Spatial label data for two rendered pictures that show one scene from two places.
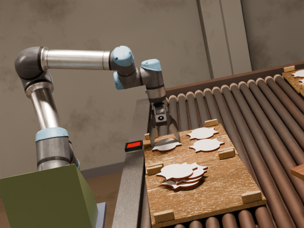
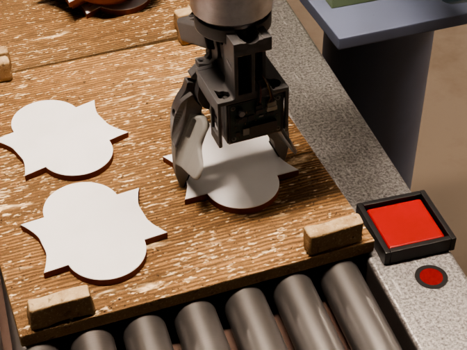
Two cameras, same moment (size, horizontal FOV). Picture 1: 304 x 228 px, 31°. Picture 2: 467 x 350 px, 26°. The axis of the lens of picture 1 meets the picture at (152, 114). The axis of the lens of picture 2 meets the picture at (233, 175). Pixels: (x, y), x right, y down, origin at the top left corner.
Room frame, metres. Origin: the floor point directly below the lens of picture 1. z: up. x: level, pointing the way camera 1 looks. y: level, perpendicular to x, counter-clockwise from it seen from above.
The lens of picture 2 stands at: (2.95, -0.32, 1.63)
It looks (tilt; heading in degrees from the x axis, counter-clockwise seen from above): 40 degrees down; 159
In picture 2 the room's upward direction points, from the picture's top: straight up
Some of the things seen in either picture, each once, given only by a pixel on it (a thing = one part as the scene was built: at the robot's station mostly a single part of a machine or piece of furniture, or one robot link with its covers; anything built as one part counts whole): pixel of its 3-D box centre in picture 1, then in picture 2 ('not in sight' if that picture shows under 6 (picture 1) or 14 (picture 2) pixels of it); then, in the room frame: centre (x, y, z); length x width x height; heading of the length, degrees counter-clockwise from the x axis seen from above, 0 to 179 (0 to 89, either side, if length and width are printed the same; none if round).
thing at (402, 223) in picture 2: (134, 146); (404, 227); (2.32, 0.11, 0.92); 0.06 x 0.06 x 0.01; 85
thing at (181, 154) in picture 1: (187, 148); (143, 160); (2.13, -0.11, 0.93); 0.41 x 0.35 x 0.02; 179
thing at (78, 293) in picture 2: (211, 123); (60, 306); (2.33, -0.25, 0.95); 0.06 x 0.02 x 0.03; 89
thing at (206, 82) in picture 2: (159, 110); (236, 69); (2.22, -0.03, 1.08); 0.09 x 0.08 x 0.12; 179
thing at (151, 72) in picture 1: (151, 73); not in sight; (2.21, -0.03, 1.24); 0.09 x 0.08 x 0.11; 89
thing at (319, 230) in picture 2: (151, 135); (333, 234); (2.33, 0.02, 0.95); 0.06 x 0.02 x 0.03; 89
